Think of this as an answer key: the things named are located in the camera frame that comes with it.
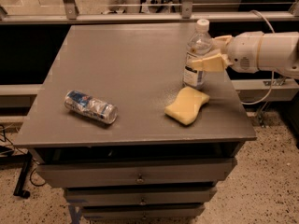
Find grey drawer cabinet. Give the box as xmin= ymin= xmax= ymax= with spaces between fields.
xmin=13 ymin=22 xmax=258 ymax=224

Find black stand leg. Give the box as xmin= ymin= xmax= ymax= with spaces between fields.
xmin=13 ymin=153 xmax=32 ymax=199

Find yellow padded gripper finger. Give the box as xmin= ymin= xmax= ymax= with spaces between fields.
xmin=191 ymin=53 xmax=229 ymax=72
xmin=212 ymin=35 xmax=233 ymax=52

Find bottom grey drawer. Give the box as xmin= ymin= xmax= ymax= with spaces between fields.
xmin=82 ymin=203 xmax=204 ymax=220

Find white cable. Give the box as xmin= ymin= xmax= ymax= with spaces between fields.
xmin=241 ymin=9 xmax=278 ymax=106

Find metal railing frame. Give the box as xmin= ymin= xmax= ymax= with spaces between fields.
xmin=0 ymin=0 xmax=299 ymax=24

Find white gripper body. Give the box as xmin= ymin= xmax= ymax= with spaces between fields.
xmin=227 ymin=32 xmax=263 ymax=74

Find yellow sponge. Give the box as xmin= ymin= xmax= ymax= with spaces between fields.
xmin=164 ymin=87 xmax=210 ymax=126

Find top grey drawer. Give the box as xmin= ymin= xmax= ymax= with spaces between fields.
xmin=37 ymin=158 xmax=236 ymax=188

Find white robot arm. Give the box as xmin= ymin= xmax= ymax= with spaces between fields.
xmin=189 ymin=32 xmax=299 ymax=79

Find clear plastic water bottle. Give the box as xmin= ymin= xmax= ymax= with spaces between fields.
xmin=183 ymin=19 xmax=212 ymax=90

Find grey drawer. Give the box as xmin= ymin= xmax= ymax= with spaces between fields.
xmin=82 ymin=203 xmax=204 ymax=220
xmin=64 ymin=185 xmax=217 ymax=206
xmin=37 ymin=158 xmax=236 ymax=188

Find crushed blue silver can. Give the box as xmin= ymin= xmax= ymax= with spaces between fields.
xmin=64 ymin=91 xmax=118 ymax=124

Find middle grey drawer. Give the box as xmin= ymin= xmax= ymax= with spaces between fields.
xmin=64 ymin=185 xmax=217 ymax=206

